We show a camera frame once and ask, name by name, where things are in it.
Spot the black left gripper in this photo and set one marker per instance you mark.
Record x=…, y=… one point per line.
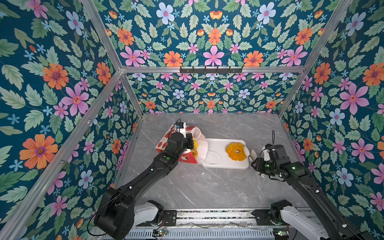
x=188, y=138

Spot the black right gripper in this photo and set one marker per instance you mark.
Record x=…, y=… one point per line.
x=257, y=165

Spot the striped yellow bread roll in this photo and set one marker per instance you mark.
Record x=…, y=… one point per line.
x=195, y=144

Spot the small yellow donut bread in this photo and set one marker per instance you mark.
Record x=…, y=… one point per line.
x=195, y=153

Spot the metal food tongs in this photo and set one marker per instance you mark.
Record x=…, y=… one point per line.
x=250, y=154

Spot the red white paper bag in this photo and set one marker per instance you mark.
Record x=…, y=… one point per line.
x=187, y=156

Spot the large orange ring bread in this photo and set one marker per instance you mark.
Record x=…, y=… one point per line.
x=236, y=151

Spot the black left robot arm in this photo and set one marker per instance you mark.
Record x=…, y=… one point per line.
x=117, y=212

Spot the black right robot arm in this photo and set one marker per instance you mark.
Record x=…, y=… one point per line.
x=336, y=225

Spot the white plastic tray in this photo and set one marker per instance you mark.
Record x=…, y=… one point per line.
x=225, y=153

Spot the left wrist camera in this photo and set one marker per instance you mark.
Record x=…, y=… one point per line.
x=181, y=127

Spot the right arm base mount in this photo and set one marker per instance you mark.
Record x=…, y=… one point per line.
x=266, y=217

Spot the black hook rail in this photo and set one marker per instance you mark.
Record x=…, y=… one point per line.
x=211, y=70

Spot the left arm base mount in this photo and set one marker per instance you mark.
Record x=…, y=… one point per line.
x=166, y=218

